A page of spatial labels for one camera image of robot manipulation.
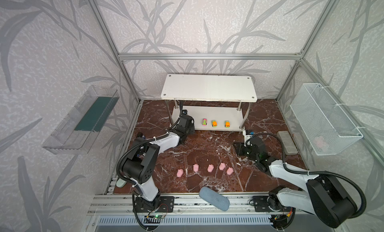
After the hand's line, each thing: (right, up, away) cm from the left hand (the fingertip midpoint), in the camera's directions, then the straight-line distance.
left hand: (191, 120), depth 96 cm
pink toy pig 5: (+22, -28, -13) cm, 38 cm away
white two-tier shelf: (+19, +13, +24) cm, 33 cm away
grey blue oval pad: (+14, -38, -24) cm, 47 cm away
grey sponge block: (+61, -17, -5) cm, 63 cm away
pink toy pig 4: (+18, -26, -11) cm, 34 cm away
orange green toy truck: (+15, -2, 0) cm, 15 cm away
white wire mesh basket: (+61, -2, -33) cm, 69 cm away
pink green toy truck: (+9, -1, 0) cm, 9 cm away
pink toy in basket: (+65, -10, -23) cm, 70 cm away
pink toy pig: (-5, -29, -14) cm, 33 cm away
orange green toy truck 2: (+23, -3, -1) cm, 23 cm away
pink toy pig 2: (+3, -26, -11) cm, 29 cm away
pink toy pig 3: (+11, -27, -11) cm, 32 cm away
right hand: (+26, -11, -7) cm, 30 cm away
